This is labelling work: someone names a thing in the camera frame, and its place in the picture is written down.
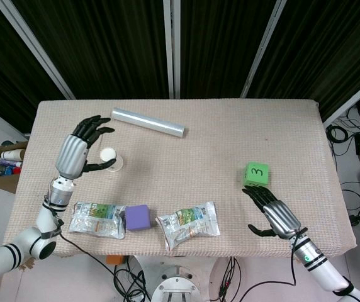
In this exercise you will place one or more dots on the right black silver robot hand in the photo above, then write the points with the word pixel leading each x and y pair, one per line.
pixel 280 217

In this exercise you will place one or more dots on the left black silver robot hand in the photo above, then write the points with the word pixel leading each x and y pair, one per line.
pixel 71 154

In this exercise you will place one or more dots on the white paper cup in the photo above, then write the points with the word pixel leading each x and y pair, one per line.
pixel 108 154

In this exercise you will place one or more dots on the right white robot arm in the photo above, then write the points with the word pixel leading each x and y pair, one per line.
pixel 315 258

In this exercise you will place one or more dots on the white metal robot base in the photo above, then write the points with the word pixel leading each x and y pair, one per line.
pixel 173 283

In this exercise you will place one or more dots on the green numbered foam cube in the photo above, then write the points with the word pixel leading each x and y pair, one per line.
pixel 255 174

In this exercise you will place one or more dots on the white tube in box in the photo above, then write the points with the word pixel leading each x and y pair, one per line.
pixel 11 154

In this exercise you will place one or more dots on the silver printed snack bag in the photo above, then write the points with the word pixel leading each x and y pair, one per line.
pixel 186 226
pixel 95 220

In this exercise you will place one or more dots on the brown cardboard box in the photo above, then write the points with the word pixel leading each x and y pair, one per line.
pixel 7 184

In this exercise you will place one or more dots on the clear plastic wrap roll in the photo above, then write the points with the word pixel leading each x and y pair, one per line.
pixel 148 122

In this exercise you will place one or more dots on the purple foam cube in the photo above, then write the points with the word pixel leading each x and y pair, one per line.
pixel 137 218

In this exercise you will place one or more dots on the beige woven tablecloth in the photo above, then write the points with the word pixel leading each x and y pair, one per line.
pixel 199 157

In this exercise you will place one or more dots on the orange block under table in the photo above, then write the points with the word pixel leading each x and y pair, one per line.
pixel 114 260

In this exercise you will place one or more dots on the grey aluminium frame post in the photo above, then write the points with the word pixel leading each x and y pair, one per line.
pixel 171 47
pixel 33 47
pixel 266 47
pixel 353 99

